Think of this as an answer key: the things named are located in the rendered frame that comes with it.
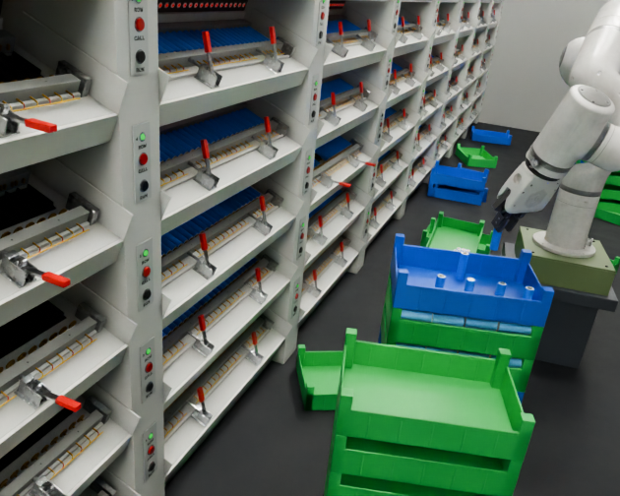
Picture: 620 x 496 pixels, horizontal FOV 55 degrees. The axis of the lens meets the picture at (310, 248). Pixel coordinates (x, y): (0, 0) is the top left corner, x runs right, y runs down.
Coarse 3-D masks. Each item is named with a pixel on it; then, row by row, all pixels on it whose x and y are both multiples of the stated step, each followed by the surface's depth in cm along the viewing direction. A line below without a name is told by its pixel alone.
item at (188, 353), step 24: (264, 264) 162; (288, 264) 165; (216, 288) 146; (240, 288) 153; (264, 288) 158; (192, 312) 136; (216, 312) 140; (240, 312) 146; (168, 336) 126; (192, 336) 130; (216, 336) 136; (168, 360) 124; (192, 360) 127; (168, 384) 119
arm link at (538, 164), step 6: (528, 150) 113; (528, 156) 112; (534, 156) 111; (534, 162) 110; (540, 162) 110; (534, 168) 112; (540, 168) 110; (546, 168) 110; (552, 168) 109; (558, 168) 109; (570, 168) 110; (546, 174) 110; (552, 174) 110; (558, 174) 110; (564, 174) 111
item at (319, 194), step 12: (348, 132) 218; (360, 144) 216; (372, 144) 216; (360, 156) 214; (372, 156) 218; (336, 168) 196; (348, 168) 201; (360, 168) 209; (336, 180) 188; (348, 180) 202; (312, 192) 165; (324, 192) 178; (312, 204) 169
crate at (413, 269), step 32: (416, 256) 135; (448, 256) 134; (480, 256) 133; (416, 288) 116; (448, 288) 127; (480, 288) 129; (512, 288) 130; (544, 288) 114; (512, 320) 117; (544, 320) 116
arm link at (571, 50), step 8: (576, 40) 140; (568, 48) 140; (576, 48) 139; (560, 56) 144; (568, 56) 140; (576, 56) 138; (560, 64) 143; (568, 64) 140; (560, 72) 144; (568, 72) 142; (568, 80) 144
